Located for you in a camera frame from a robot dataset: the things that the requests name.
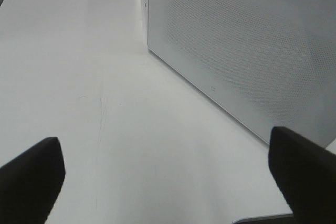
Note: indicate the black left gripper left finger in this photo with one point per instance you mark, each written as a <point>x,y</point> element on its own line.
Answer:
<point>31,183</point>

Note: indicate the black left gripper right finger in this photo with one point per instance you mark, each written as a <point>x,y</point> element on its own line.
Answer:
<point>305,174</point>

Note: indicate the white microwave door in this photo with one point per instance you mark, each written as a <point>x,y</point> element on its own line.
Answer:
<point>266,62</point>

